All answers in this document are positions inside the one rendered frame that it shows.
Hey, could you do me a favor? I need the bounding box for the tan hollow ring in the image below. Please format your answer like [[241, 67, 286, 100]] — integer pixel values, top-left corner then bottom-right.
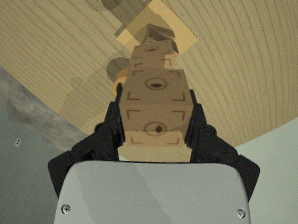
[[113, 67, 131, 97]]

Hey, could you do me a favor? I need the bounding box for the light tan square board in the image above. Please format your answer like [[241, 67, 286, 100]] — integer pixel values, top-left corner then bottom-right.
[[116, 0, 198, 55]]

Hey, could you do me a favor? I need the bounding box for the brown cardboard carton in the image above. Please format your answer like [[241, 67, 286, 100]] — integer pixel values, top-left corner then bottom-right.
[[144, 23, 175, 41], [119, 68, 194, 147], [140, 28, 179, 59], [129, 40, 176, 69]]

